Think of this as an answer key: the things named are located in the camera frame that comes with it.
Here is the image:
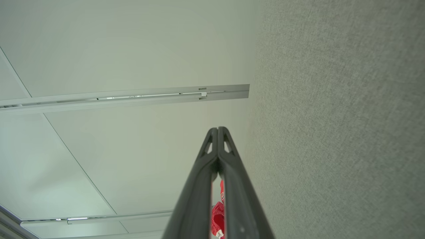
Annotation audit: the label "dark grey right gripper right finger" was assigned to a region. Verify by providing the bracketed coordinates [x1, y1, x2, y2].
[218, 126, 275, 239]

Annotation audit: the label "red shorts with white trim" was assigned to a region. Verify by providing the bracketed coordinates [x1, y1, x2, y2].
[211, 179, 225, 239]

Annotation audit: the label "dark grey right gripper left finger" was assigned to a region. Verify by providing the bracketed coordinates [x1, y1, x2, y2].
[162, 127, 219, 239]

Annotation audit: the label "grey aluminium partition post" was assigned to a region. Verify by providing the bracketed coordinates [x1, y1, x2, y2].
[0, 84, 250, 116]

